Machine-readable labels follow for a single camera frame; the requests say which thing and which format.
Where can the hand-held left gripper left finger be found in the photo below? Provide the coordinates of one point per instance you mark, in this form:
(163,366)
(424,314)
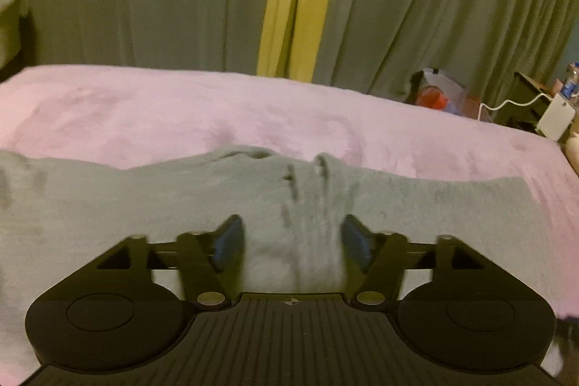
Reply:
(228,243)

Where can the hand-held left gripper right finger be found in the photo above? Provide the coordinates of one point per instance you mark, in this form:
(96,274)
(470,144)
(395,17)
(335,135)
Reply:
(357,246)

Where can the grey pants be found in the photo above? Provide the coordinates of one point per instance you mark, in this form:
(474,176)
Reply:
(113,205)

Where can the pink fleece blanket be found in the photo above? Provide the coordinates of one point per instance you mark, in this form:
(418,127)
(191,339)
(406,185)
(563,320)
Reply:
(181,110)

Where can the clear storage bag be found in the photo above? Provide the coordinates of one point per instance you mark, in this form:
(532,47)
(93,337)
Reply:
(436,94)

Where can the dark nightstand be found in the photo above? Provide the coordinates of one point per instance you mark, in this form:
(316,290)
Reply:
(527,96)

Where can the beige plush toy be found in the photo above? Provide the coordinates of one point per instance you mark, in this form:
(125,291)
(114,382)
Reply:
(573,153)

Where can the white flat device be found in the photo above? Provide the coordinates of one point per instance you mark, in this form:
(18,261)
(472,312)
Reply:
(557,119)

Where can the clear water bottle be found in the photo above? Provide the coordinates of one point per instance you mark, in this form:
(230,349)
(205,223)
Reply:
(571,80)

